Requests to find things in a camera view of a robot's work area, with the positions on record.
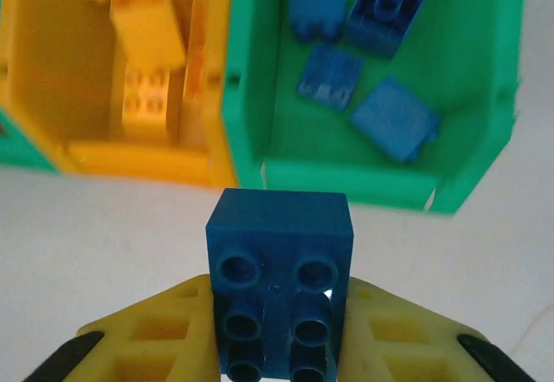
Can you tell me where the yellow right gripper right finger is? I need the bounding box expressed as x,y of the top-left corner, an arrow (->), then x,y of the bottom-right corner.
337,275 -> 533,382

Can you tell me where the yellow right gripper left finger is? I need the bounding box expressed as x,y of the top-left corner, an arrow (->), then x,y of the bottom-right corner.
25,273 -> 222,382

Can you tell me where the green plastic bin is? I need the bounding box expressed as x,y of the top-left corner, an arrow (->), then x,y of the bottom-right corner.
222,0 -> 525,217
0,107 -> 60,173

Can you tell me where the yellow plastic bin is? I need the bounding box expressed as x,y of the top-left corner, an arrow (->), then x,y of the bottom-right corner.
0,0 -> 239,188

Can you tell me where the yellow lego brick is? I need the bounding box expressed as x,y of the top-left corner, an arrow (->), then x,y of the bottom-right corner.
122,66 -> 171,140
110,0 -> 187,69
184,0 -> 209,140

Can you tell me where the blue lego brick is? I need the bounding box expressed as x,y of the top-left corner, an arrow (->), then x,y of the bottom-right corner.
296,43 -> 364,113
349,76 -> 441,165
288,0 -> 348,43
345,0 -> 442,58
205,187 -> 354,379

